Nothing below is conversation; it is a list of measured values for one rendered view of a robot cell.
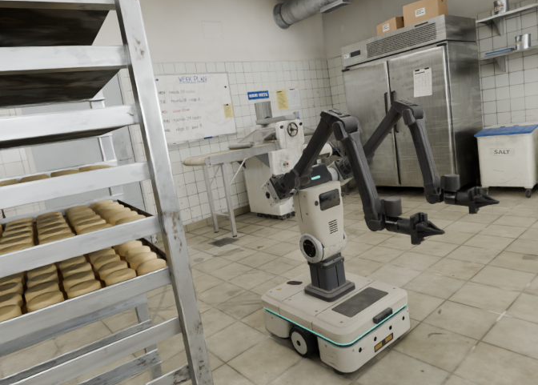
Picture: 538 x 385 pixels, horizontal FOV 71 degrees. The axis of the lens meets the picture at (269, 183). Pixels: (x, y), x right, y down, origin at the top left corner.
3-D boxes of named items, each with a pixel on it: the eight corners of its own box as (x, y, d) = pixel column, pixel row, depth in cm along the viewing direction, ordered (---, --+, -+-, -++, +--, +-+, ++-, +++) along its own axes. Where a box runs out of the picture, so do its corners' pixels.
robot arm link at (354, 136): (347, 119, 147) (328, 124, 140) (359, 114, 142) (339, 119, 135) (382, 224, 147) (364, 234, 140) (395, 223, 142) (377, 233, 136)
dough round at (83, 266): (58, 281, 72) (56, 271, 71) (82, 270, 76) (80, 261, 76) (74, 283, 69) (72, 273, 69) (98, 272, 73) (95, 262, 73)
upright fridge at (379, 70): (486, 185, 483) (475, 18, 452) (455, 202, 427) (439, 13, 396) (390, 182, 591) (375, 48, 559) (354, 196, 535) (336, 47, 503)
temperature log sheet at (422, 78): (433, 94, 423) (431, 66, 419) (431, 94, 422) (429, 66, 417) (415, 97, 440) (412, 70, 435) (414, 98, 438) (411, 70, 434)
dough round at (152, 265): (154, 267, 71) (151, 257, 71) (173, 269, 68) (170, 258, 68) (132, 278, 67) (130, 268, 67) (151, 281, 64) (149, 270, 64)
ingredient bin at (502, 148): (477, 198, 432) (473, 130, 420) (495, 185, 473) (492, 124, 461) (534, 199, 391) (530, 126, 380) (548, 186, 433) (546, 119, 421)
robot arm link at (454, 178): (438, 198, 169) (427, 201, 165) (437, 172, 168) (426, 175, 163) (464, 200, 160) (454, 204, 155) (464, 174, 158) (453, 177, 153)
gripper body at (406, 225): (415, 216, 125) (395, 214, 131) (415, 246, 127) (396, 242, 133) (425, 211, 129) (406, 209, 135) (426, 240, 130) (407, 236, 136)
